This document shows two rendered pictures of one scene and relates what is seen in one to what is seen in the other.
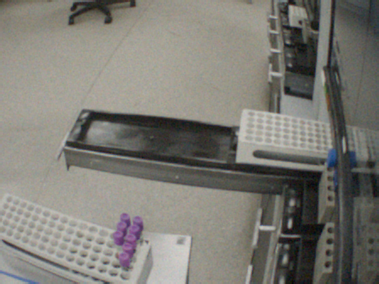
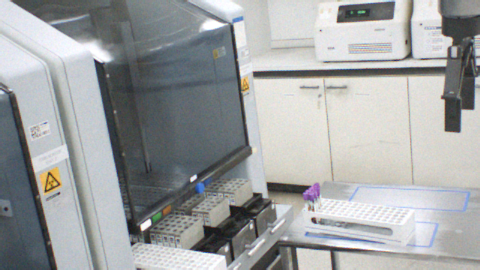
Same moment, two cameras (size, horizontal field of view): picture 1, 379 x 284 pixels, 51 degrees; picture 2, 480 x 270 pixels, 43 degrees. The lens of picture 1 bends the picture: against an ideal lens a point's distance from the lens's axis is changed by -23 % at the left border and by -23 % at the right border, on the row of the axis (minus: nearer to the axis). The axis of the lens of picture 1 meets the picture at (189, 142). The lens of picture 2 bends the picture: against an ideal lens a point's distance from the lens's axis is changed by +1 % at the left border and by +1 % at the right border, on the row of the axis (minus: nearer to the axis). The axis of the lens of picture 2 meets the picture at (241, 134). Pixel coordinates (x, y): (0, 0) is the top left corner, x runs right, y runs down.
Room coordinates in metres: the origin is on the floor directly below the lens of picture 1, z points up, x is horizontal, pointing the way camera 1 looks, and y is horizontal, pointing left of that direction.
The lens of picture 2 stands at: (1.95, 0.54, 1.60)
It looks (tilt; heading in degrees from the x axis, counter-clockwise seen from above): 16 degrees down; 203
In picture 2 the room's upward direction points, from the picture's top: 8 degrees counter-clockwise
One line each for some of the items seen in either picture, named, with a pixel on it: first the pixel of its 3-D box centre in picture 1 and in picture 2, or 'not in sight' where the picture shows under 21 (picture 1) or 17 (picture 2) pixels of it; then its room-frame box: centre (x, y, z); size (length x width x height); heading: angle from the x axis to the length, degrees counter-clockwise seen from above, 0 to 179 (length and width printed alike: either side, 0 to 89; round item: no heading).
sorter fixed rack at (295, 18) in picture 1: (326, 25); not in sight; (1.39, -0.48, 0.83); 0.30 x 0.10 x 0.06; 81
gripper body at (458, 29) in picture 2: not in sight; (461, 37); (0.71, 0.50, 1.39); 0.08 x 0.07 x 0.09; 171
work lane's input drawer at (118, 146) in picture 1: (221, 156); not in sight; (0.74, -0.06, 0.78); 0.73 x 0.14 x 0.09; 81
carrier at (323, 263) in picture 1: (324, 257); (217, 213); (0.40, -0.23, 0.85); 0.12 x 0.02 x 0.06; 171
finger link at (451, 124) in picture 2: not in sight; (452, 115); (0.77, 0.48, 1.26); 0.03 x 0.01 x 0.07; 81
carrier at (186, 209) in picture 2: not in sight; (193, 210); (0.39, -0.32, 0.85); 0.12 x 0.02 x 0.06; 171
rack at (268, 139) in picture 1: (308, 146); (170, 268); (0.71, -0.24, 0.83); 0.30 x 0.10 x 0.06; 81
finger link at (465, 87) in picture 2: not in sight; (466, 93); (0.63, 0.50, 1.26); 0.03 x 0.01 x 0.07; 81
